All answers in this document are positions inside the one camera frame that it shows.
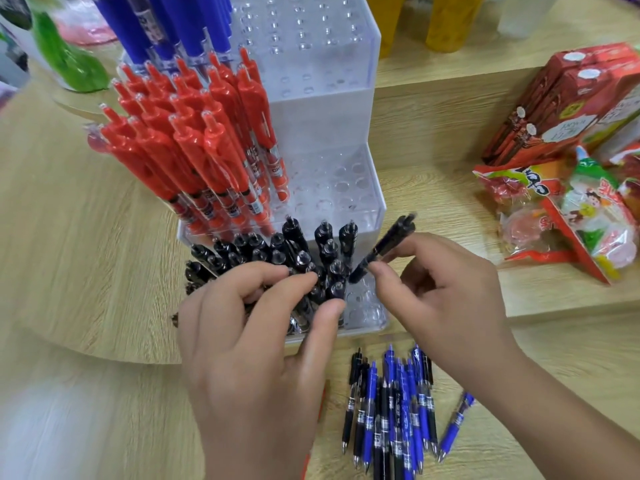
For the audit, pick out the person's right hand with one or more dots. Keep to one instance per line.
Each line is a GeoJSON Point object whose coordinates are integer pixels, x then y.
{"type": "Point", "coordinates": [460, 314]}

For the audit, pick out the pile of blue black pens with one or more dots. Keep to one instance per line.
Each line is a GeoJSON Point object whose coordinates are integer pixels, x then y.
{"type": "Point", "coordinates": [395, 409]}

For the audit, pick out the red lid pink jelly cup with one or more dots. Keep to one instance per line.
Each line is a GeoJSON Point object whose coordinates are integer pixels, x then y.
{"type": "Point", "coordinates": [95, 139]}

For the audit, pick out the black click pen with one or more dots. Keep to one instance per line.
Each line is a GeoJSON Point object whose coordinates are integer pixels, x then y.
{"type": "Point", "coordinates": [390, 239]}

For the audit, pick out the clear bag of red candies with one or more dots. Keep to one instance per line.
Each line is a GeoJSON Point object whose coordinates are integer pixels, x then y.
{"type": "Point", "coordinates": [530, 219]}

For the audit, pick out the cluster of red pens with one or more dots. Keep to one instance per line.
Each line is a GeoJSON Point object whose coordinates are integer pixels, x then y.
{"type": "Point", "coordinates": [200, 144]}

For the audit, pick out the cluster of black pens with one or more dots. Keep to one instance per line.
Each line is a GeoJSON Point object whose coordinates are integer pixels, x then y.
{"type": "Point", "coordinates": [300, 249]}

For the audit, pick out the cluster of blue pens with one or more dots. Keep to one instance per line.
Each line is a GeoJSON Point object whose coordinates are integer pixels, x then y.
{"type": "Point", "coordinates": [170, 19]}

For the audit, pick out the stack of red snack packets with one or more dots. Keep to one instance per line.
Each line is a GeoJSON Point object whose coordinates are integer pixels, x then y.
{"type": "Point", "coordinates": [560, 104]}

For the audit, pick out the wooden round tier stand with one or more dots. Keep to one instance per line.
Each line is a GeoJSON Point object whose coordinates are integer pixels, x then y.
{"type": "Point", "coordinates": [85, 102]}

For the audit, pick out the jelly cup display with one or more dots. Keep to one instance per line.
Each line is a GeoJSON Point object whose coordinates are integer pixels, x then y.
{"type": "Point", "coordinates": [450, 24]}

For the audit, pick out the clear cup with red lid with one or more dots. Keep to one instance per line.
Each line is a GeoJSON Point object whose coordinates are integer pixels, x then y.
{"type": "Point", "coordinates": [85, 19]}

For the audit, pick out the green jelly pouch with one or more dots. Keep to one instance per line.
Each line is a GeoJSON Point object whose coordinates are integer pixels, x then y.
{"type": "Point", "coordinates": [70, 64]}

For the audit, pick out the clear tiered pen holder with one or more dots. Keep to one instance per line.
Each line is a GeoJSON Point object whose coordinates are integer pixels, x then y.
{"type": "Point", "coordinates": [320, 109]}

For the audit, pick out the person's left hand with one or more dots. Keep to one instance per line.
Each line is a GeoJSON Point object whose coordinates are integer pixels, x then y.
{"type": "Point", "coordinates": [250, 384]}

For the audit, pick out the person's right forearm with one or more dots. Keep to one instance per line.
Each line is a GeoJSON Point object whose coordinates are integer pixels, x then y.
{"type": "Point", "coordinates": [560, 429]}

